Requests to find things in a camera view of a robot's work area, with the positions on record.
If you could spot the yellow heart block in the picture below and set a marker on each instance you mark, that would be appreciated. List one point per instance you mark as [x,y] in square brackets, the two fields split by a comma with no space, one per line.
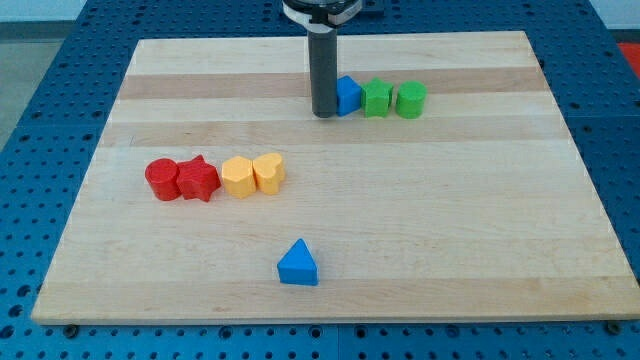
[269,172]

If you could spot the green cylinder block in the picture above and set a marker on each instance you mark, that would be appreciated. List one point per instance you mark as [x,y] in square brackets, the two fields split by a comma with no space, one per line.
[410,99]

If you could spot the yellow hexagon block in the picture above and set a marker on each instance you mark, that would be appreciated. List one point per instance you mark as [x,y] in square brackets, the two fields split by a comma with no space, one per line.
[238,177]

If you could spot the light wooden board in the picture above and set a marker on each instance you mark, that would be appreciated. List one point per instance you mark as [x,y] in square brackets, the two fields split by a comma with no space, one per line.
[480,210]

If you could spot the red star block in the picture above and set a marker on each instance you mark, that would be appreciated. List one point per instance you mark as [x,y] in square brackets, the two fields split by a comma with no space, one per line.
[197,179]

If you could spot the red cylinder block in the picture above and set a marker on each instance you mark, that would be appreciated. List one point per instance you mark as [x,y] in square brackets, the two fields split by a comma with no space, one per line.
[161,175]

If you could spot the blue cube block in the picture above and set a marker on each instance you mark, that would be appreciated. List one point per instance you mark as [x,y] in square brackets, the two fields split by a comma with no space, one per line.
[348,96]

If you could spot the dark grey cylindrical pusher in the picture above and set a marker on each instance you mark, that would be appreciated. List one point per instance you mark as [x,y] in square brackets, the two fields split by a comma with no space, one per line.
[322,46]

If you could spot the green star block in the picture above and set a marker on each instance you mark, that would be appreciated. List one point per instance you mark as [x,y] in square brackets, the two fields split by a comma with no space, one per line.
[376,97]

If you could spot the blue triangle block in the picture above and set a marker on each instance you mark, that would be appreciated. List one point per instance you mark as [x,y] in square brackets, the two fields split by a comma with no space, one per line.
[297,266]

